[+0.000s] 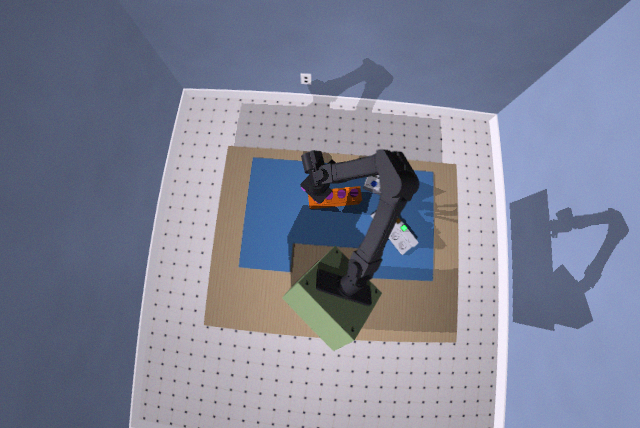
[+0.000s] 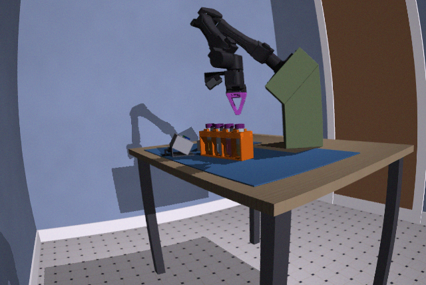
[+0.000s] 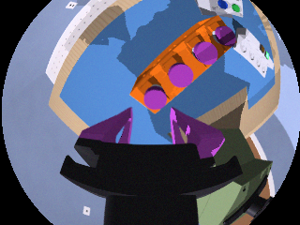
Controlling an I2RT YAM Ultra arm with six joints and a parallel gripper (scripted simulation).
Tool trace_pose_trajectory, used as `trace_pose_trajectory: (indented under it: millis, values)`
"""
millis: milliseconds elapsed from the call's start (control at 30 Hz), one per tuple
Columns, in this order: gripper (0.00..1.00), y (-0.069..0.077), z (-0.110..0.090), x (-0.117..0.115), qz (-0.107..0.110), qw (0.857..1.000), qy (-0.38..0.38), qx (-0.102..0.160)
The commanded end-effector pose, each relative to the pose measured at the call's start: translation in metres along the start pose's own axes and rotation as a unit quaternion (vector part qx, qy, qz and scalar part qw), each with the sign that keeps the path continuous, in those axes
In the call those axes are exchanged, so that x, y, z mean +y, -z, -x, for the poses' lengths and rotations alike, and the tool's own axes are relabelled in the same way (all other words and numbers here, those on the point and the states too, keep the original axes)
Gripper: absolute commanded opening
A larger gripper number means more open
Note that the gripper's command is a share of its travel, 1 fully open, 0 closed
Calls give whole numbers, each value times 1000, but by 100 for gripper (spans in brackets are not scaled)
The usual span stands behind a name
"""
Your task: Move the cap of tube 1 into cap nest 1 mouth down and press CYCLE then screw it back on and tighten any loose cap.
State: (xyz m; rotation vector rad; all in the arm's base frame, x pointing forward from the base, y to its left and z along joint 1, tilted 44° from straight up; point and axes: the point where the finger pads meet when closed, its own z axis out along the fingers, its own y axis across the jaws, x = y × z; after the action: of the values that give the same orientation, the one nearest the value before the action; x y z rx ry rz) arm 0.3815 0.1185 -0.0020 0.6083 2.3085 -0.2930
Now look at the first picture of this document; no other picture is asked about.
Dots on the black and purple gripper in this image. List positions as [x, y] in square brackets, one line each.
[319, 197]

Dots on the white control panel with green and blue buttons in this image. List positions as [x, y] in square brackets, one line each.
[372, 184]

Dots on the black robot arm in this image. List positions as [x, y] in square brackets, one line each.
[393, 184]

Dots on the blue flat mat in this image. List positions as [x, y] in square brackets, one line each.
[278, 215]

